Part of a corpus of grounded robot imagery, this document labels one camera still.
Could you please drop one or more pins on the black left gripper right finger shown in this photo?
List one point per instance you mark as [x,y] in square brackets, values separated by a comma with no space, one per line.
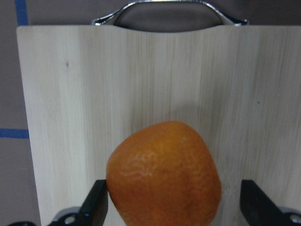
[259,210]

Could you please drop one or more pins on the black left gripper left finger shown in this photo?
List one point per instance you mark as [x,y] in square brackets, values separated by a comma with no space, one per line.
[92,212]

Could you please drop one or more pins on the orange fruit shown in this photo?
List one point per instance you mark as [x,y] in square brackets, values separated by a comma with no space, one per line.
[164,175]

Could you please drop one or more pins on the bamboo cutting board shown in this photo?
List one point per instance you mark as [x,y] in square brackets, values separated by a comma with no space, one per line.
[87,88]

